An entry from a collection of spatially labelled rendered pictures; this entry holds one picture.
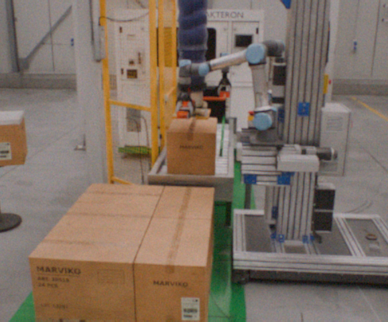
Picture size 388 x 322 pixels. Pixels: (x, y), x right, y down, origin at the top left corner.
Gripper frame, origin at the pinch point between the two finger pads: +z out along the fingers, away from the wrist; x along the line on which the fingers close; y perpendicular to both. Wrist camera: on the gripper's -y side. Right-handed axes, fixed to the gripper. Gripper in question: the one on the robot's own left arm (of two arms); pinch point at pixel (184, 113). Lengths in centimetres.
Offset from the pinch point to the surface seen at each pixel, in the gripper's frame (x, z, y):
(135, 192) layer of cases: 40, 66, 18
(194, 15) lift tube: -1, -65, 50
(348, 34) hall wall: -325, -36, 936
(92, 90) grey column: 101, 3, 113
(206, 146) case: -12, 37, 53
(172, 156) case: 16, 46, 52
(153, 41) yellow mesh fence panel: 43, -42, 119
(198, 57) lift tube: -4, -34, 52
